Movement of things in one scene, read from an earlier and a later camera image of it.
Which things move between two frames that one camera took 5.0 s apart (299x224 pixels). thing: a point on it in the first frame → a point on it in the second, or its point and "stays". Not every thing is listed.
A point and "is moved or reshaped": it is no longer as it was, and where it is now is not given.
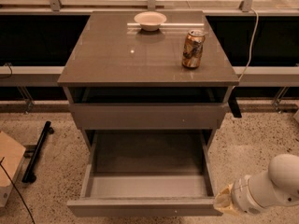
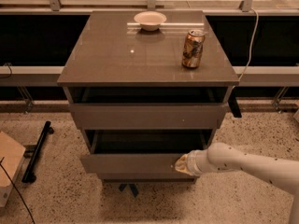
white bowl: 149,21 stays
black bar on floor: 28,176 stays
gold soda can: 193,49 stays
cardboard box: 11,156 stays
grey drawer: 149,173 is moved or reshaped
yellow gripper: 241,194 → 192,163
